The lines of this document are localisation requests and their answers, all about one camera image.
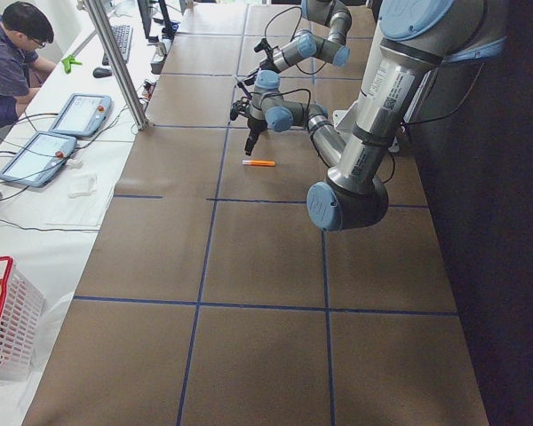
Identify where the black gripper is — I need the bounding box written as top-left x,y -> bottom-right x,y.
230,98 -> 267,155
243,37 -> 280,88

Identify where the orange highlighter pen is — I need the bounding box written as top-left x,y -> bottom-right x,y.
242,160 -> 276,168

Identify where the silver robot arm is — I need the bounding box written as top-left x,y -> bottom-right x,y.
230,1 -> 508,231
239,0 -> 352,88

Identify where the black monitor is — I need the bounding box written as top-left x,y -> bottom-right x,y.
137,0 -> 179,44

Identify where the black keyboard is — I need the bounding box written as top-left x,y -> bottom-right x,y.
111,24 -> 133,64

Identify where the black computer mouse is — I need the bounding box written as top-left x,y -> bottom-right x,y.
92,67 -> 113,79

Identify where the far teach pendant tablet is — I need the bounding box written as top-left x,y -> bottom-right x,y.
49,93 -> 112,137

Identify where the teach pendant tablet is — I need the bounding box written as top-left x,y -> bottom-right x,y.
0,131 -> 77,188
49,93 -> 112,137

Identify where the crumpled white tissue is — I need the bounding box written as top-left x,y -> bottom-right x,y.
66,159 -> 83,169

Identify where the green plastic clamp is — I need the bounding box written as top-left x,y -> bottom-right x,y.
61,54 -> 82,74

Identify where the near teach pendant tablet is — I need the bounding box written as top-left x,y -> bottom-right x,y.
0,131 -> 77,188

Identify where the seated person dark shirt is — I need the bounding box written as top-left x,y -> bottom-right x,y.
0,1 -> 56,128

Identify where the white red plastic basket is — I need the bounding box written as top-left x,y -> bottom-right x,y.
0,256 -> 44,382

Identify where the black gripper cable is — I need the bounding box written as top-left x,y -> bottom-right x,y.
274,86 -> 325,134

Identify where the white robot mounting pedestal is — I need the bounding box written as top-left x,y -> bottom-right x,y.
332,108 -> 403,154

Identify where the aluminium frame post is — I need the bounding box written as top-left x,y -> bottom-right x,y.
84,0 -> 148,130

